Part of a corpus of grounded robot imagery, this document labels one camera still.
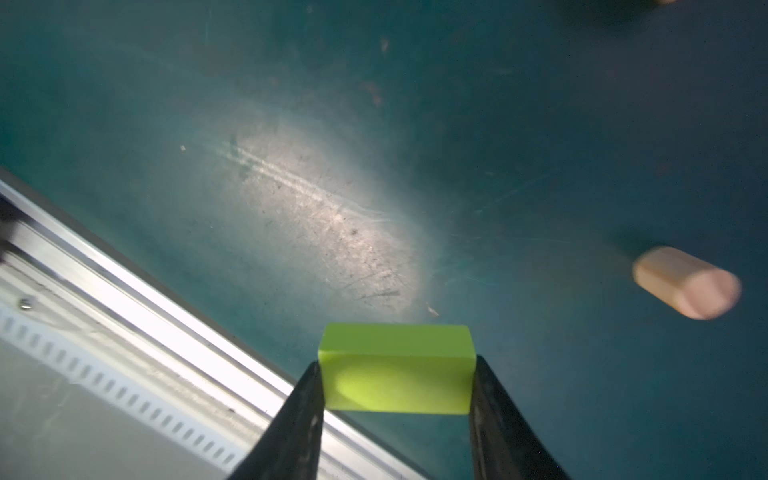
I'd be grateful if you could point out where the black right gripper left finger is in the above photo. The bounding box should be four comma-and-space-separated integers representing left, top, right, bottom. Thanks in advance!
229, 361, 325, 480

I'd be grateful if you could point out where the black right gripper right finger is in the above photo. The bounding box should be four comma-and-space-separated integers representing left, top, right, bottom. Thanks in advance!
469, 356, 570, 480

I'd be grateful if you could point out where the lime green wood block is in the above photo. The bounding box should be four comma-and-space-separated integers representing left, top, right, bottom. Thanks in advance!
318, 323, 477, 415

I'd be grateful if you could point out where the natural wood cylinder block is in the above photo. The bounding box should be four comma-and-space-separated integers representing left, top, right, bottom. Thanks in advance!
632, 246, 742, 321

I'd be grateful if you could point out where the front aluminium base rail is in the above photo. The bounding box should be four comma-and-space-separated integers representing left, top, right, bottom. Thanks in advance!
0, 173, 433, 480

